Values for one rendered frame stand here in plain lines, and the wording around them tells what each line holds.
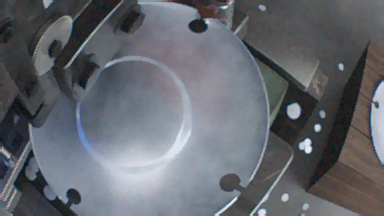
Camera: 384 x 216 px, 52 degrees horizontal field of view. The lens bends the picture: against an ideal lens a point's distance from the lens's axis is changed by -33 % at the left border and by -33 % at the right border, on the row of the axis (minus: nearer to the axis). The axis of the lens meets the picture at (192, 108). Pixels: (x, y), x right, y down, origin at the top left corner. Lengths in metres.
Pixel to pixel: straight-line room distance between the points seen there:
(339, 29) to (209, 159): 1.14
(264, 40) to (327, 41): 0.82
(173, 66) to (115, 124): 0.09
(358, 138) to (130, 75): 0.64
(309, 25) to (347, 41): 0.17
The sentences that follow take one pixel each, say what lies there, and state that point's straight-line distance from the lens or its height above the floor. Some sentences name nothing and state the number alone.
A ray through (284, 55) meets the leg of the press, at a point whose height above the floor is 0.64.
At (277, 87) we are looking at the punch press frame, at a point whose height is 0.65.
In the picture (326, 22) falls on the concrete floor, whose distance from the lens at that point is 1.62.
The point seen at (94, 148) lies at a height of 0.79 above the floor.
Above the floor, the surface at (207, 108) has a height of 0.78.
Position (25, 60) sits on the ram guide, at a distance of 0.31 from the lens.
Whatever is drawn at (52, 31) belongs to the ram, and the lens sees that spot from 0.37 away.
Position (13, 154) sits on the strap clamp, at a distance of 0.62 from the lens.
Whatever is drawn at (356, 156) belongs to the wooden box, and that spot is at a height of 0.35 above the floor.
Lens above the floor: 1.32
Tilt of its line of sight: 70 degrees down
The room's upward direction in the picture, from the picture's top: 3 degrees clockwise
